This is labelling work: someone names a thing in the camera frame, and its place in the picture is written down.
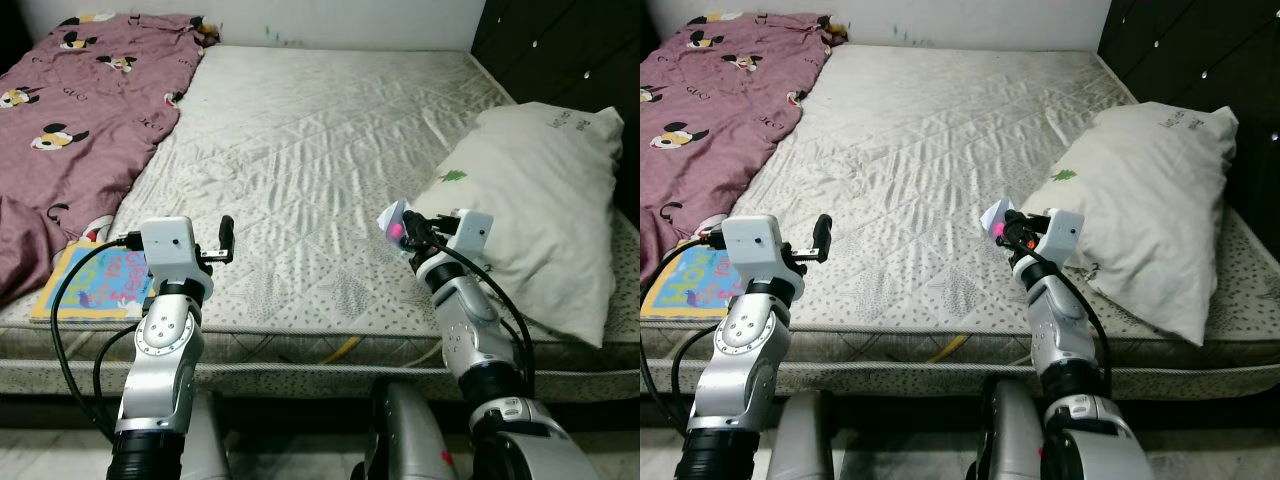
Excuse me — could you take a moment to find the white pink wrapper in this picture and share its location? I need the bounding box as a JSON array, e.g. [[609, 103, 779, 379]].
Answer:
[[379, 200, 413, 251], [984, 198, 1017, 246]]

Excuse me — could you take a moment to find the white pillow with tree print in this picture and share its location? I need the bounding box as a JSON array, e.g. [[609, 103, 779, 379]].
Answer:
[[1020, 100, 1239, 347], [410, 100, 626, 349]]

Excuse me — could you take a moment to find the colourful children's book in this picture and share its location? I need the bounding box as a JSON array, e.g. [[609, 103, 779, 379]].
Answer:
[[640, 243, 746, 321], [30, 243, 156, 323]]

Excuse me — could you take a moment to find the pink cartoon mouse blanket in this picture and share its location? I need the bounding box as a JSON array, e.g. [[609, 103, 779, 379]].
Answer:
[[0, 12, 219, 311], [640, 12, 836, 301]]

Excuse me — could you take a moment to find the grey quilted mattress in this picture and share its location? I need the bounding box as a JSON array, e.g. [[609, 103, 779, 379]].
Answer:
[[640, 45, 1280, 401], [0, 45, 641, 401]]

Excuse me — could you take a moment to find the silver left robot leg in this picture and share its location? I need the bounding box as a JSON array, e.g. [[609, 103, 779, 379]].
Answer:
[[770, 390, 837, 480], [185, 390, 232, 480]]

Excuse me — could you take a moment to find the silver robot leg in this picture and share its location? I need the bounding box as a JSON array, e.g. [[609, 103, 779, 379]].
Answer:
[[770, 390, 837, 480], [362, 380, 461, 480], [185, 390, 232, 480], [975, 375, 1046, 480]]

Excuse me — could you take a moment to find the silver right robot leg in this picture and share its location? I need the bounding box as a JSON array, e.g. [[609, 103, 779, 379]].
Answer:
[[975, 375, 1046, 480], [362, 380, 461, 480]]

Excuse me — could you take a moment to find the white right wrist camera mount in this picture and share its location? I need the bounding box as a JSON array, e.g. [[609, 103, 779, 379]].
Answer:
[[1035, 210, 1085, 269], [455, 210, 495, 269]]

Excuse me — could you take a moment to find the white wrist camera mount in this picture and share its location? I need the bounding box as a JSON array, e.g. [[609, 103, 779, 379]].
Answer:
[[455, 210, 495, 269], [720, 215, 807, 299], [1035, 210, 1085, 269], [138, 216, 217, 299]]

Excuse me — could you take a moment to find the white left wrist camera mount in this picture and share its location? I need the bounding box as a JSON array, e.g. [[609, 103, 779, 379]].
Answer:
[[138, 216, 217, 299], [720, 215, 807, 299]]

